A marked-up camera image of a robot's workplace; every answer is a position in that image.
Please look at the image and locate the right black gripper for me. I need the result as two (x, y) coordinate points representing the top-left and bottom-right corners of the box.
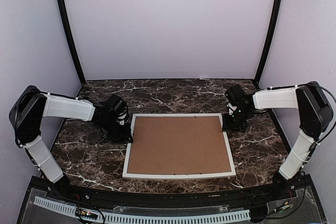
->
(222, 108), (251, 132)

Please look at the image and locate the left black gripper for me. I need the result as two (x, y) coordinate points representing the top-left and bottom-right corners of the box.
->
(99, 117), (133, 144)

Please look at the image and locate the brown cardboard backing board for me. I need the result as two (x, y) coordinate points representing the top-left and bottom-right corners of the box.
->
(127, 115), (232, 175)

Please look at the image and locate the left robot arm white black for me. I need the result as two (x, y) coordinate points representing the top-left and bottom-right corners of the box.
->
(8, 85), (133, 201)

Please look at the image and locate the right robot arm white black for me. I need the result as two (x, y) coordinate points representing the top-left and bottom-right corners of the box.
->
(223, 81), (335, 180)

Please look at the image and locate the small green circuit board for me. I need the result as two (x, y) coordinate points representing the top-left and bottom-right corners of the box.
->
(75, 208), (98, 220)

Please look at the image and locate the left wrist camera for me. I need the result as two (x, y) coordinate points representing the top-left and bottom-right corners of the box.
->
(117, 114), (128, 125)

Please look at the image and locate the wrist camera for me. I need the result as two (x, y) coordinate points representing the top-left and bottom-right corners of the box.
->
(117, 114), (128, 125)
(226, 102), (237, 115)

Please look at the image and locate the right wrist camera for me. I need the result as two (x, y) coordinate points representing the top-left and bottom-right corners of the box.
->
(226, 102), (237, 115)

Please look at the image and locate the black front rail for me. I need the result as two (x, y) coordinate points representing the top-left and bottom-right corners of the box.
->
(39, 181), (298, 209)

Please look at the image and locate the white slotted cable duct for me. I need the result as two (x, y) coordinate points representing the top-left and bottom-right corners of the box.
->
(33, 196), (251, 223)

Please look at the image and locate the right black corner post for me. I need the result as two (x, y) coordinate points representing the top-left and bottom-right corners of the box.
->
(254, 0), (281, 84)

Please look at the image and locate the black corner post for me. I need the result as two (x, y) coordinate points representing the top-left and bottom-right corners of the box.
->
(254, 0), (281, 84)
(57, 0), (86, 85)

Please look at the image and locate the left black corner post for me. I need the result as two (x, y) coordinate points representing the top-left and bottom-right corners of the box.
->
(57, 0), (86, 85)

